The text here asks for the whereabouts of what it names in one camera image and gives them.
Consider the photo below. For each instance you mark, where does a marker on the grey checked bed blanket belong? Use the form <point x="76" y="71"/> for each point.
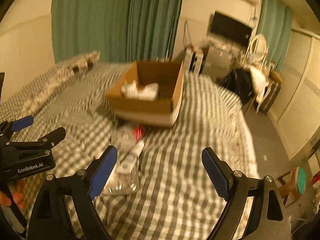
<point x="175" y="175"/>

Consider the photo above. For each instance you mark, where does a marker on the brown cardboard box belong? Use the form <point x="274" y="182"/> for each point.
<point x="142" y="111"/>

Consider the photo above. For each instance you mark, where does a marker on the white storage rack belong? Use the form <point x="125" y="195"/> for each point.
<point x="196" y="60"/>

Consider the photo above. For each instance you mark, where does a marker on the white crumpled packet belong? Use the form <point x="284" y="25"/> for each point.
<point x="148" y="91"/>

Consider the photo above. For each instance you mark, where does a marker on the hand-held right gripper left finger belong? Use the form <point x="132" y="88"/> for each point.
<point x="103" y="170"/>

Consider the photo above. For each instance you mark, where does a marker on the cream wardrobe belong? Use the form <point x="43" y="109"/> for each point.
<point x="300" y="92"/>

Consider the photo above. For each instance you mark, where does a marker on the white tube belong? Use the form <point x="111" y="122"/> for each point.
<point x="132" y="155"/>

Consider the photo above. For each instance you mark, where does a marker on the clear plastic bottle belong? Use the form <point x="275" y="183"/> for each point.
<point x="123" y="137"/>

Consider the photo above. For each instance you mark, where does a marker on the black flat television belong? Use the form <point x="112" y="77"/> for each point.
<point x="230" y="28"/>

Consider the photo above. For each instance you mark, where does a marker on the black bag on chair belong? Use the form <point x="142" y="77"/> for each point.
<point x="237" y="83"/>

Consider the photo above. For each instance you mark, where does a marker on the cluttered television stand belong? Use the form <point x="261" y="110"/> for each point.
<point x="225" y="51"/>

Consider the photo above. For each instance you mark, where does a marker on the clear plastic container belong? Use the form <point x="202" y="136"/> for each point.
<point x="123" y="182"/>

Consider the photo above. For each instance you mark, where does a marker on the teal window curtain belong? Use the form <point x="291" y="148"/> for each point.
<point x="273" y="20"/>

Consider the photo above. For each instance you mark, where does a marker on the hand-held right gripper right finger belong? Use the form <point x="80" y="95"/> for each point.
<point x="215" y="171"/>

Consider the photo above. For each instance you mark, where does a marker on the white chair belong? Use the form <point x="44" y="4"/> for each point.
<point x="261" y="85"/>

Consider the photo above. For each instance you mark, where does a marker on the person's left hand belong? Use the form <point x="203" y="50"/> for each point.
<point x="16" y="195"/>

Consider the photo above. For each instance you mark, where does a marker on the red packet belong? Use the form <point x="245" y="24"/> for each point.
<point x="139" y="133"/>

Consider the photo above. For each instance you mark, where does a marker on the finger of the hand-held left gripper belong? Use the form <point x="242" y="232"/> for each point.
<point x="53" y="135"/>
<point x="22" y="123"/>

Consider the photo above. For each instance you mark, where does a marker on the patterned pillow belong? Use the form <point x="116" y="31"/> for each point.
<point x="80" y="60"/>
<point x="47" y="90"/>

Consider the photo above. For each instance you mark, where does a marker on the red box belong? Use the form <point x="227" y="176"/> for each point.
<point x="317" y="182"/>

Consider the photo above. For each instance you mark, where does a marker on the green curtain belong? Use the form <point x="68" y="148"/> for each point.
<point x="105" y="20"/>

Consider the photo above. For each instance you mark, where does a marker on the stool with teal seat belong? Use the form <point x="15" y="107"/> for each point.
<point x="298" y="182"/>

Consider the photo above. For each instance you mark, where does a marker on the oval white vanity mirror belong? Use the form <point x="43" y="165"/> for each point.
<point x="257" y="47"/>

